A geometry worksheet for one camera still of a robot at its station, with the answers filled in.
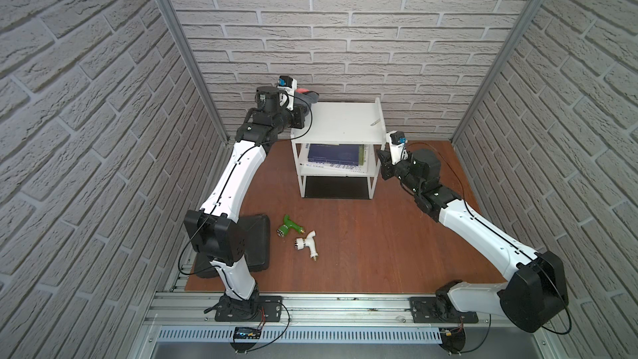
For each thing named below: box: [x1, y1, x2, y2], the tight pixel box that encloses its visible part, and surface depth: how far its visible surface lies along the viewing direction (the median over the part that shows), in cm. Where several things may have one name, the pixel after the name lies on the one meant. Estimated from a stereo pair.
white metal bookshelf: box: [289, 98, 387, 200], surface depth 85 cm
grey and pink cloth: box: [294, 88, 320, 106], surface depth 74 cm
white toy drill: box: [294, 230, 319, 261], surface depth 87 cm
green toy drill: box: [275, 214, 305, 237], surface depth 91 cm
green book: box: [358, 144, 365, 166], surface depth 91 cm
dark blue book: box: [307, 143, 360, 167], surface depth 90 cm
